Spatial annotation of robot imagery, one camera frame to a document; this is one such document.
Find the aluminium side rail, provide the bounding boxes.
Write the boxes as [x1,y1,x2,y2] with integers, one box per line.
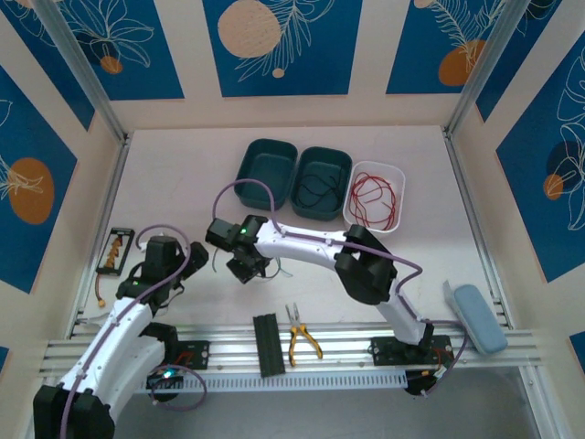
[442,130,511,328]
[68,134,133,339]

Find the small black controller board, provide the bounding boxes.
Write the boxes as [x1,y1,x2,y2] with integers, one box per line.
[144,368,186,391]
[404,368,453,399]

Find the black extrusion piece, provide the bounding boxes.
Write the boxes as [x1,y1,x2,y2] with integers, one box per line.
[252,312,287,379]

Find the yellow handled pliers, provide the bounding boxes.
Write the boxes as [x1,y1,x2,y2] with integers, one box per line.
[283,303,324,367]

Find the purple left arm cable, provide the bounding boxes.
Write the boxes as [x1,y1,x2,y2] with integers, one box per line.
[58,223,207,439]

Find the black wire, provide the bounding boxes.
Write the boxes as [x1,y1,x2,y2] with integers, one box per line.
[294,169,343,209]

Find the aluminium rail platform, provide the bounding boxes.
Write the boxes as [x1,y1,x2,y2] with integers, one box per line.
[43,322,548,374]

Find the light blue case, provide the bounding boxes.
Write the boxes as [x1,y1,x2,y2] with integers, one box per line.
[441,282,510,356]

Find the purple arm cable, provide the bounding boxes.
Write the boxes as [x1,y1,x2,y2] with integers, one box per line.
[212,178,468,400]
[58,223,207,439]

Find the white slotted cable duct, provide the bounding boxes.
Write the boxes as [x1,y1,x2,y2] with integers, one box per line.
[109,369,409,394]

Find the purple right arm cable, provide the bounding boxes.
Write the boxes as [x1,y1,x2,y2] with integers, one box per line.
[212,178,468,400]

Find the white plastic bin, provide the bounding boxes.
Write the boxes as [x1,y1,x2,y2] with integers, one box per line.
[342,159,407,237]

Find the teal plastic bin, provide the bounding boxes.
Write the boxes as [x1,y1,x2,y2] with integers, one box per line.
[290,145,354,221]
[233,138,301,212]

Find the black charging board with lead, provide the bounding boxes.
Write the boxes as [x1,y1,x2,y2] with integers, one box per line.
[95,227,136,310]

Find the aluminium frame post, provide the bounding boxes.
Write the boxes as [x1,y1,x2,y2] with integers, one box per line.
[34,0,132,145]
[445,0,531,136]

